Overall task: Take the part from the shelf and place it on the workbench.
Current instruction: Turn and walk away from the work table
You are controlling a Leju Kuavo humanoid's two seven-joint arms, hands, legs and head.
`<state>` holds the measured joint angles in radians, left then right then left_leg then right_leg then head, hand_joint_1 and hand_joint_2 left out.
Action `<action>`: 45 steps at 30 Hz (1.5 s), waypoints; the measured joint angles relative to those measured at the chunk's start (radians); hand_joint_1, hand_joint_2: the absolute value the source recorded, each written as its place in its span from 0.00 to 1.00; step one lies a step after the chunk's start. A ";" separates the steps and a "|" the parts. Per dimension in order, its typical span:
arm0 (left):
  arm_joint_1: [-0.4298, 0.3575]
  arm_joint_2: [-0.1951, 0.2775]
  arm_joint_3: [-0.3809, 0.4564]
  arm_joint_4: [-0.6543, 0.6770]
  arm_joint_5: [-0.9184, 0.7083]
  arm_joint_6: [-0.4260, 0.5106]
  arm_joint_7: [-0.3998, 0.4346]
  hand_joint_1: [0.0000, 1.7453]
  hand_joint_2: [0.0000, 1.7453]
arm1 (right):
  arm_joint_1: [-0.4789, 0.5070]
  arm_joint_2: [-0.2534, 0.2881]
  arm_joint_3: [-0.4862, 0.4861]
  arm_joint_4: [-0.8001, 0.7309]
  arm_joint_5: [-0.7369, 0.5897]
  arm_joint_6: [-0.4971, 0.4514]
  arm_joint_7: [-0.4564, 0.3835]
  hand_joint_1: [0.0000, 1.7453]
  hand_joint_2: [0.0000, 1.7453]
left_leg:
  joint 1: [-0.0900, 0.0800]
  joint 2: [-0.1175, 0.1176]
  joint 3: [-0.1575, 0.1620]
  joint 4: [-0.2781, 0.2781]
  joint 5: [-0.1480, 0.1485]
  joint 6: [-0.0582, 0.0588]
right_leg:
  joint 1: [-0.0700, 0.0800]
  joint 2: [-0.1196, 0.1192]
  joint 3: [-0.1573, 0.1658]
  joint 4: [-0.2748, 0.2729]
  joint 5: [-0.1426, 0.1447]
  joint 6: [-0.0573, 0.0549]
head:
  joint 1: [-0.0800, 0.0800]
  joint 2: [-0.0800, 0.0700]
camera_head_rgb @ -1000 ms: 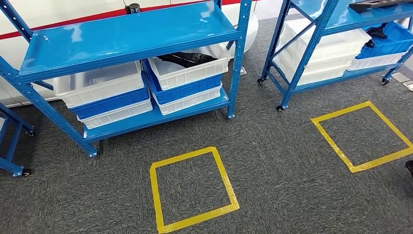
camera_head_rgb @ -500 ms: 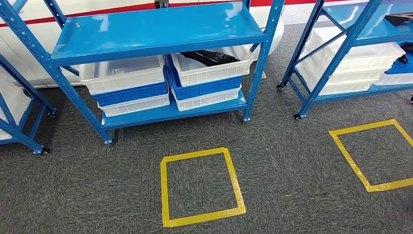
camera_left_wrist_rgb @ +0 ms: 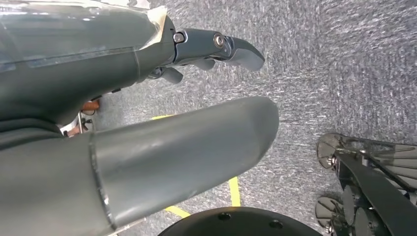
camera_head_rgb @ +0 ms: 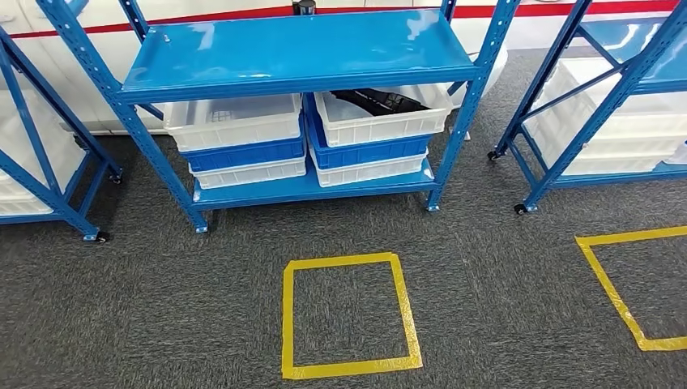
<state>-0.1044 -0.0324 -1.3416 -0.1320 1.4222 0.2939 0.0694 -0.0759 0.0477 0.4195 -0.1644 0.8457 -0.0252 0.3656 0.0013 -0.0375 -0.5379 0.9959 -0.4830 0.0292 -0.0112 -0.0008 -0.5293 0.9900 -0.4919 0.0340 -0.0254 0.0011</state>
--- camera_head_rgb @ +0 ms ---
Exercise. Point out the black ribbed plastic part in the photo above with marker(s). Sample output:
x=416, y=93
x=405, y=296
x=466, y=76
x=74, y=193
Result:
x=381, y=102

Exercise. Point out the blue metal shelf rack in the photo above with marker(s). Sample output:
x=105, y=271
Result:
x=617, y=177
x=295, y=48
x=43, y=196

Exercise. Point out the blue plastic bin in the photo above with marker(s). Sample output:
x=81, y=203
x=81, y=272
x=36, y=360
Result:
x=241, y=154
x=365, y=154

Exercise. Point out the black cylinder sensor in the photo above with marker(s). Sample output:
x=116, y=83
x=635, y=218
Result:
x=304, y=6

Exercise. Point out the yellow floor tape square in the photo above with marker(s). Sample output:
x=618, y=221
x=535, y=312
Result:
x=606, y=284

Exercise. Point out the white plastic crate stack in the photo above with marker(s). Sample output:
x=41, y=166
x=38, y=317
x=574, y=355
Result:
x=633, y=134

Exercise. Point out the white car with red stripe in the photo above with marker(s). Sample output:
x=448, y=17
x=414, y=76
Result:
x=70, y=64

